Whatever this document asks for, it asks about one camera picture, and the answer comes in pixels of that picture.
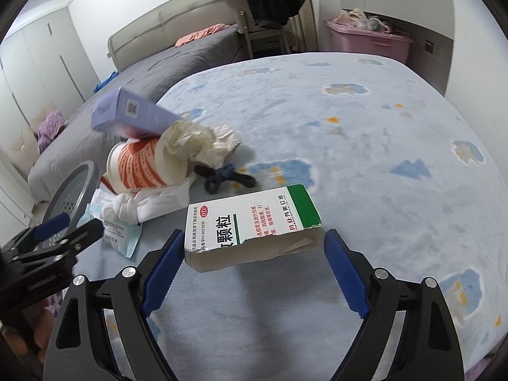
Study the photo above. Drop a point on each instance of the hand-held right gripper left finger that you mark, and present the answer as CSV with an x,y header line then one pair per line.
x,y
160,276

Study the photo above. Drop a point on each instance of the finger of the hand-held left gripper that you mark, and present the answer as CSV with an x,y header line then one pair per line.
x,y
49,226
79,238

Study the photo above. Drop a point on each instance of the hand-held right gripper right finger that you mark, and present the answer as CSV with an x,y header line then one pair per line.
x,y
345,276

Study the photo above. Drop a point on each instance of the grey perforated basket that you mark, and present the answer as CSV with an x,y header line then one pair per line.
x,y
69,194

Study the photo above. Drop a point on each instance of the light blue mask packet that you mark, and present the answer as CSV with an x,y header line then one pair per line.
x,y
121,238

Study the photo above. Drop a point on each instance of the white green medicine box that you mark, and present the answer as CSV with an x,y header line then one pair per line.
x,y
246,226

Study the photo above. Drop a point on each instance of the white blue packets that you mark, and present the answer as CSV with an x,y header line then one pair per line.
x,y
135,113

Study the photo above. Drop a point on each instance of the beige paper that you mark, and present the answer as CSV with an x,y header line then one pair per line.
x,y
202,143

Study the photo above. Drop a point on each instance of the white shaped cushion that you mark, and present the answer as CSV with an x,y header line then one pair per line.
x,y
22,151

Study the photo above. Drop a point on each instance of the purple patterned cloth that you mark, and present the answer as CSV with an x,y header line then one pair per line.
x,y
51,129

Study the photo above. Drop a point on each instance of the light blue printed blanket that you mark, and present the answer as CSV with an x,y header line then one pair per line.
x,y
377,147

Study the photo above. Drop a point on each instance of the blue cloth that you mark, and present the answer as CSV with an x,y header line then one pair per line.
x,y
105,82

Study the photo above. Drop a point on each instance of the white wardrobe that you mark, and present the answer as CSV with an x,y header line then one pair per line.
x,y
43,67

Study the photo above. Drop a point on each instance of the bed with grey sheet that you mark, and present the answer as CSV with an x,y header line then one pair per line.
x,y
158,71

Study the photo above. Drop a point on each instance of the pink storage bin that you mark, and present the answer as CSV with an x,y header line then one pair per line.
x,y
369,43

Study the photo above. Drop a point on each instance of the beige padded headboard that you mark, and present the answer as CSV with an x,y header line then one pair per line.
x,y
166,20

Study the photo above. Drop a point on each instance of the pink cloth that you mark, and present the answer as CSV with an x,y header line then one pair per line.
x,y
200,33

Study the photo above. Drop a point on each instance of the beige chair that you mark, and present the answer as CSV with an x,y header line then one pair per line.
x,y
266,37

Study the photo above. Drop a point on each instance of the pile of clothes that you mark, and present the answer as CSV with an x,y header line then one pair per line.
x,y
363,20

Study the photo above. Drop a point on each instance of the beige curtain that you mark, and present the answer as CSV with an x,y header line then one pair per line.
x,y
319,8

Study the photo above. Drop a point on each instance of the white window ledge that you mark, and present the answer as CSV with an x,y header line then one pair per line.
x,y
397,2

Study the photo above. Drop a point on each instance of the black jacket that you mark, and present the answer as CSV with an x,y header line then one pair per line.
x,y
270,0

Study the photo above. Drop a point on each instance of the wall outlet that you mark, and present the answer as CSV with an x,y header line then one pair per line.
x,y
428,46

